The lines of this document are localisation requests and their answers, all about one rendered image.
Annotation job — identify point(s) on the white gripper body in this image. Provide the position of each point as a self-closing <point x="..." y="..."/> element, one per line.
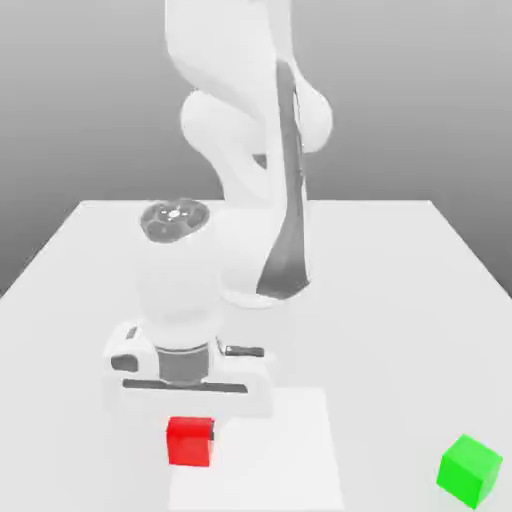
<point x="184" y="400"/>

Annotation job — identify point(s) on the small red cube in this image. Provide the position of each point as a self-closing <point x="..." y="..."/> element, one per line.
<point x="188" y="442"/>

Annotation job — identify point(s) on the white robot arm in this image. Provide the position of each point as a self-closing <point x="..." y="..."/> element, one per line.
<point x="200" y="276"/>

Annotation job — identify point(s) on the small green cube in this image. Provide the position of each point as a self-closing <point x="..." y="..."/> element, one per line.
<point x="468" y="472"/>

